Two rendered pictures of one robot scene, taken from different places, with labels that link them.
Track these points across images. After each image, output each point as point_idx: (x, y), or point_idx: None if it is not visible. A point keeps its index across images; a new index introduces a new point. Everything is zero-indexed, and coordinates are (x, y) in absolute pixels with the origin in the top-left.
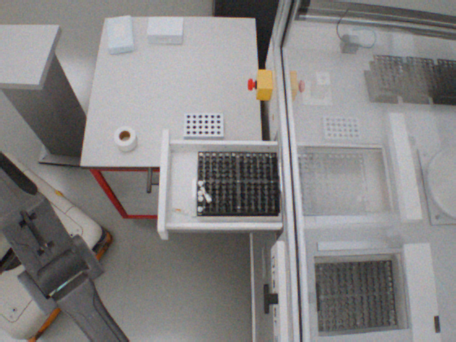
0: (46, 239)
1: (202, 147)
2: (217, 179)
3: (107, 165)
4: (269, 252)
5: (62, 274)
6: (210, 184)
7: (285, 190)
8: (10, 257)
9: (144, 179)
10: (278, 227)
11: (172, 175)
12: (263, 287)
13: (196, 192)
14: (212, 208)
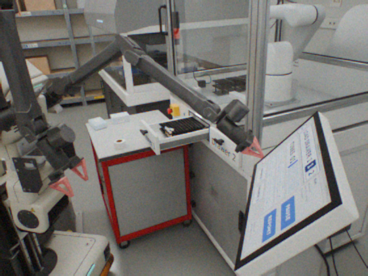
0: (133, 43)
1: (160, 126)
2: (172, 126)
3: (114, 154)
4: (212, 176)
5: (140, 52)
6: (170, 127)
7: None
8: (62, 205)
9: (132, 172)
10: (207, 130)
11: None
12: (221, 209)
13: (165, 137)
14: (175, 131)
